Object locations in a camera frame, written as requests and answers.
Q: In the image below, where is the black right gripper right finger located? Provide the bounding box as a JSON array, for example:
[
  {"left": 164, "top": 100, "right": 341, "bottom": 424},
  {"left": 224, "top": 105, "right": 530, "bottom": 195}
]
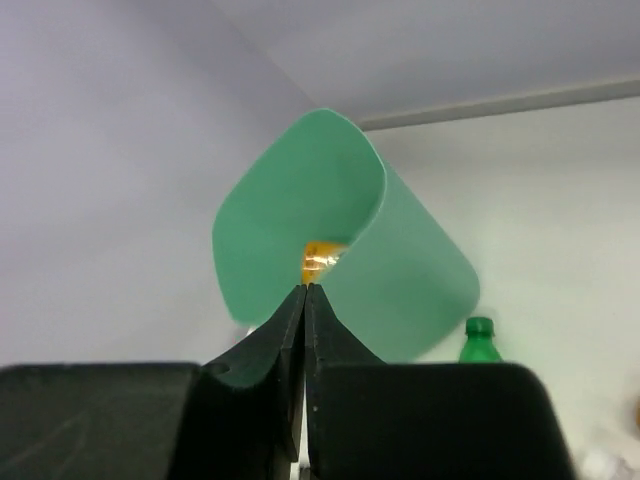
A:
[{"left": 304, "top": 285, "right": 575, "bottom": 479}]

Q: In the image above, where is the green plastic soda bottle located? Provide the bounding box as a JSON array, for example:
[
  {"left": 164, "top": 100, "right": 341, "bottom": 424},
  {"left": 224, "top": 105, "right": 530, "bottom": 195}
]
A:
[{"left": 459, "top": 316, "right": 503, "bottom": 363}]

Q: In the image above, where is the blue label orange bottle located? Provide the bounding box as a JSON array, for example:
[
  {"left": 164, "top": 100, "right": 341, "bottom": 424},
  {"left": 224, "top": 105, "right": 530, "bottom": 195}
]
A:
[{"left": 300, "top": 240, "right": 349, "bottom": 285}]

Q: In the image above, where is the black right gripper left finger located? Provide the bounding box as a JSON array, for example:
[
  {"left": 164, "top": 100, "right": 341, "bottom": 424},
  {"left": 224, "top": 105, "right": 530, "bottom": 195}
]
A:
[{"left": 1, "top": 286, "right": 306, "bottom": 479}]

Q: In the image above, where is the green plastic bin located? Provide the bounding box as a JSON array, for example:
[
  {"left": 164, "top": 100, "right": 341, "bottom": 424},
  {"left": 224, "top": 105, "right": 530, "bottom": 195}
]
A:
[{"left": 212, "top": 109, "right": 480, "bottom": 363}]

